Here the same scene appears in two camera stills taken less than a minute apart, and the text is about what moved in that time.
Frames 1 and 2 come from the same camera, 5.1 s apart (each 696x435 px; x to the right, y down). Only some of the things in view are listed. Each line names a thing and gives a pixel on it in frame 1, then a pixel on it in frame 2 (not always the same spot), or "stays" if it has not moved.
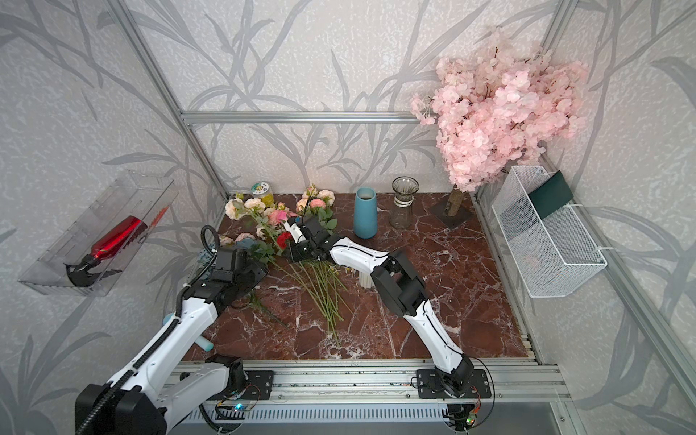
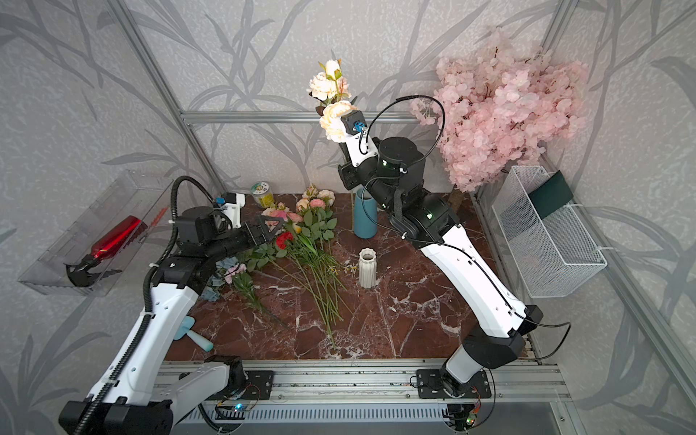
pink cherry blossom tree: (497, 108) stays
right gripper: (294, 258) to (347, 175)
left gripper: (259, 270) to (260, 236)
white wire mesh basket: (554, 256) stays
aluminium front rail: (393, 381) stays
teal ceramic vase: (365, 215) stays
